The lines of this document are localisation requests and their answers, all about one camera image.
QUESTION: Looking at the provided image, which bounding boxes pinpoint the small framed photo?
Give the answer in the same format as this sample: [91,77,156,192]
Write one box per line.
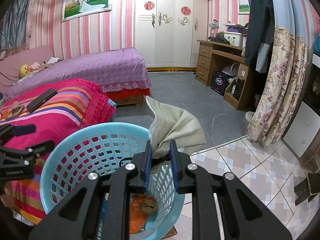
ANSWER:
[238,0,251,14]

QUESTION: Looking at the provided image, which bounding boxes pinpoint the pink headboard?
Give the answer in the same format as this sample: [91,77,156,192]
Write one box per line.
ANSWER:
[0,46,54,89]

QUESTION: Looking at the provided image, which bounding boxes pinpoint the brown paper ball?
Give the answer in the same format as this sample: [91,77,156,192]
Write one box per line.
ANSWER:
[138,197,158,215]

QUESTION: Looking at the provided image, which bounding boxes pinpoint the orange plastic bag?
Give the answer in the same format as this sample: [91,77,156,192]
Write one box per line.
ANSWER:
[129,194,148,235]

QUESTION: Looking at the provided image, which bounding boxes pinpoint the beige cloth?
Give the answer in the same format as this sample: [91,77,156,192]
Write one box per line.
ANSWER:
[146,96,207,159]

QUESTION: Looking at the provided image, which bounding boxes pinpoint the wooden desk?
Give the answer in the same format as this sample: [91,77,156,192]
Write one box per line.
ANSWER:
[196,40,253,111]

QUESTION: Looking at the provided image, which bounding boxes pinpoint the white storage box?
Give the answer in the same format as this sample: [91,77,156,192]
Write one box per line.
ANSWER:
[223,31,244,47]

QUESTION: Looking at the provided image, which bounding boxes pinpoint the grey hanging cloth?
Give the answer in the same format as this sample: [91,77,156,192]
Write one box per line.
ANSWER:
[1,0,30,50]

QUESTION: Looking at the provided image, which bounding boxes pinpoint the framed wedding picture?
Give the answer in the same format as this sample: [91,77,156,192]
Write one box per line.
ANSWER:
[61,0,112,22]

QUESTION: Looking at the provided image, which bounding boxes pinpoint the dark hanging clothes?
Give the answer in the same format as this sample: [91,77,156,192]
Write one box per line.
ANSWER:
[245,0,275,73]

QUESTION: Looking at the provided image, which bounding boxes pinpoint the striped magenta blanket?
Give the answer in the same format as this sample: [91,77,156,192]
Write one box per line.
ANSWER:
[1,79,116,224]

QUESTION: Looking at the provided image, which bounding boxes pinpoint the white wardrobe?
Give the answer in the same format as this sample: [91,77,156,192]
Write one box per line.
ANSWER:
[135,0,208,68]

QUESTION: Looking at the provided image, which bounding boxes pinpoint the black box under desk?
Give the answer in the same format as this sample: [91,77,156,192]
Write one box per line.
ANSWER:
[211,72,229,96]

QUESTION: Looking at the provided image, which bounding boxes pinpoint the floral curtain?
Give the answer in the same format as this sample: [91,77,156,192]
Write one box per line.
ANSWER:
[247,27,309,146]

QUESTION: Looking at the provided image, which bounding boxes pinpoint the light blue trash basket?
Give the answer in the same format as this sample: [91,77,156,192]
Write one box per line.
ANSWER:
[40,122,184,239]

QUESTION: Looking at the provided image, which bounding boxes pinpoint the yellow duck plush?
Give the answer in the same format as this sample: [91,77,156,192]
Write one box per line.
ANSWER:
[20,64,31,78]

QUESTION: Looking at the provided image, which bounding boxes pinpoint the black phone case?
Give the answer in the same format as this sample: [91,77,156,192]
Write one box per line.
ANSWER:
[27,89,57,113]

